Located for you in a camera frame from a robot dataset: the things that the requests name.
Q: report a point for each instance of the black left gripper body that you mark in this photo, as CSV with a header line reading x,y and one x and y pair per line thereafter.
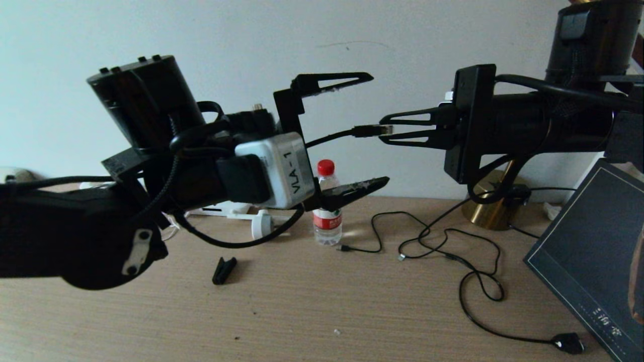
x,y
287,113

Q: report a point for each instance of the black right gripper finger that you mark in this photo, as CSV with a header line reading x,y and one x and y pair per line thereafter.
x,y
443,140
443,116

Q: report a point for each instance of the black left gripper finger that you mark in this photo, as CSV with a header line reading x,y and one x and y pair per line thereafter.
x,y
312,83
347,193

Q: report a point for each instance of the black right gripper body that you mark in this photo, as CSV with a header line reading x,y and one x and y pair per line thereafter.
x,y
473,120

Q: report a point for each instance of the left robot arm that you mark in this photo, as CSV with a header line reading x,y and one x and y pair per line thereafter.
x,y
75,231

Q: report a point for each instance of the white round plug adapter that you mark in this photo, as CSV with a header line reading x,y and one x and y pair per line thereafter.
x,y
261,227

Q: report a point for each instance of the white wifi router with antennas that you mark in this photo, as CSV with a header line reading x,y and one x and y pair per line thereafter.
x,y
236,207

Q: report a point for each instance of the clear water bottle red cap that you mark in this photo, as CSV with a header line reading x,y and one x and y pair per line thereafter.
x,y
327,226

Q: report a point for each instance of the black block on lamp base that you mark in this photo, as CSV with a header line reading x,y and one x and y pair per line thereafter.
x,y
513,193

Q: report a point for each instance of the crumpled white tissue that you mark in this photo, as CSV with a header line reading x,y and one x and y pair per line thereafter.
x,y
551,211

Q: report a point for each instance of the small black plastic clip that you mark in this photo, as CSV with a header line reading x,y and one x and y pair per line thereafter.
x,y
224,270

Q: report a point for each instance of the dark teal paper bag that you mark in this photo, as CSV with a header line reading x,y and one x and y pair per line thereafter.
x,y
588,251

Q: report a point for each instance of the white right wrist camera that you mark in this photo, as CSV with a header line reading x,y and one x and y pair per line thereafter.
x,y
449,96

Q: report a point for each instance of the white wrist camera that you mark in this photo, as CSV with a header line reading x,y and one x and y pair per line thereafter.
x,y
449,96
282,171

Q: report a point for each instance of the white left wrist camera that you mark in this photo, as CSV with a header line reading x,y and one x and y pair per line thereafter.
x,y
282,171

